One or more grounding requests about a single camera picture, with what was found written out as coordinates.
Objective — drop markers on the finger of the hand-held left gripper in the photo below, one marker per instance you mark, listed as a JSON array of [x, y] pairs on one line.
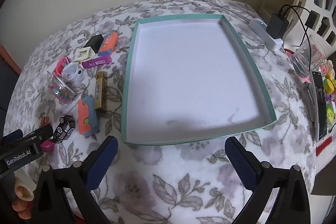
[[13, 137], [43, 133]]

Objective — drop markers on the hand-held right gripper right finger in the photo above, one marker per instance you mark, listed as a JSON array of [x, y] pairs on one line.
[[241, 166]]

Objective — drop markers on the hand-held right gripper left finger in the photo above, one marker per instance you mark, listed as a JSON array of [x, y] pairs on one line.
[[103, 163]]

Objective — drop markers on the pink helmet puppy toy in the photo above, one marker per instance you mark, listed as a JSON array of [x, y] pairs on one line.
[[47, 147]]

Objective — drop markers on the dark toy car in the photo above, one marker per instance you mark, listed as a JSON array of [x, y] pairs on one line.
[[64, 129]]

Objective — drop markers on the clear jar of beads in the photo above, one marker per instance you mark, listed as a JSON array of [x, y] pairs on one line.
[[60, 90]]

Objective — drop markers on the large orange blue block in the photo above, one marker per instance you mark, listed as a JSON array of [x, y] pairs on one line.
[[88, 119]]

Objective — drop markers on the grey white watch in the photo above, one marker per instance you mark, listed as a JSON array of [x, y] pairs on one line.
[[72, 73]]

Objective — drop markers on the pink watch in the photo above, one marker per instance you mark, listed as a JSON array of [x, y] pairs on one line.
[[59, 66]]

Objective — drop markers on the gold harmonica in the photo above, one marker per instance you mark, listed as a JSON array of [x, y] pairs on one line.
[[100, 90]]

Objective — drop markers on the purple tube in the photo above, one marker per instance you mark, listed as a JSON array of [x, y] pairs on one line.
[[95, 62]]

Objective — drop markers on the cream plastic clip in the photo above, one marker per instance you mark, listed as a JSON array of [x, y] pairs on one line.
[[84, 53]]

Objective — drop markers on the black charger plug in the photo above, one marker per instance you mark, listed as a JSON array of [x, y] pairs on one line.
[[94, 42]]

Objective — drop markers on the teal tray box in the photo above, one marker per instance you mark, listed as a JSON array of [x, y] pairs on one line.
[[194, 69]]

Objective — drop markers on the small orange blue eraser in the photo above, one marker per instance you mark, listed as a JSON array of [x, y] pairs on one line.
[[109, 43]]

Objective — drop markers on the person's left hand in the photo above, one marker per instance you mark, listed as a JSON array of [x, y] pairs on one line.
[[22, 197]]

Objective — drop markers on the dark blue cabinet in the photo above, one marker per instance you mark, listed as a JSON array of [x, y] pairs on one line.
[[6, 87]]

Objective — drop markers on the floral grey blanket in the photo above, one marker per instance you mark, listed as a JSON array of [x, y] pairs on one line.
[[170, 187]]

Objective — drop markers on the red zigzag ribbon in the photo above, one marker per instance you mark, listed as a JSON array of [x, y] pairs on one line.
[[324, 146]]

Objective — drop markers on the yellow green block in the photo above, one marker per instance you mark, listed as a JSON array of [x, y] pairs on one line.
[[330, 114]]

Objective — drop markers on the yellow round toy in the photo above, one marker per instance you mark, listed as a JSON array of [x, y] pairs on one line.
[[329, 84]]

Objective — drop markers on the clear glass jar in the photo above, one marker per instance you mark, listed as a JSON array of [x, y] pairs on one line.
[[304, 58]]

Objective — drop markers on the white power strip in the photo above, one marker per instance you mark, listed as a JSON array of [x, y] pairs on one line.
[[265, 33]]

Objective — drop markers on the small black power adapter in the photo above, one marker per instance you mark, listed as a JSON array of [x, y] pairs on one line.
[[312, 19]]

